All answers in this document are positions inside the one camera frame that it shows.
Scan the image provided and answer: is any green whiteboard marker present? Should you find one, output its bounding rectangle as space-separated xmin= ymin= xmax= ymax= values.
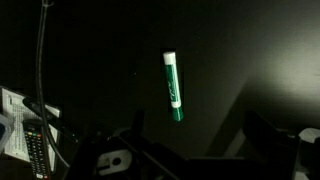
xmin=162 ymin=50 xmax=185 ymax=122

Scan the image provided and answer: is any black pen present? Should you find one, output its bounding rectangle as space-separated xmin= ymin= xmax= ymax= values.
xmin=21 ymin=96 xmax=80 ymax=144

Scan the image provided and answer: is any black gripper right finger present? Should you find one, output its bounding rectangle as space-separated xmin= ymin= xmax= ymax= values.
xmin=242 ymin=110 xmax=284 ymax=161

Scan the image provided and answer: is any black remote control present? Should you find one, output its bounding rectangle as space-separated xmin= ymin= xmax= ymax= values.
xmin=22 ymin=120 xmax=52 ymax=180

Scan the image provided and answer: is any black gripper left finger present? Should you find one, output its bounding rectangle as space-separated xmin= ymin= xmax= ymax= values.
xmin=130 ymin=108 xmax=148 ymax=143

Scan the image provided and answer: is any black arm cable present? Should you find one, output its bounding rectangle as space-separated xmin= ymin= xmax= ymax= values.
xmin=34 ymin=0 xmax=72 ymax=169

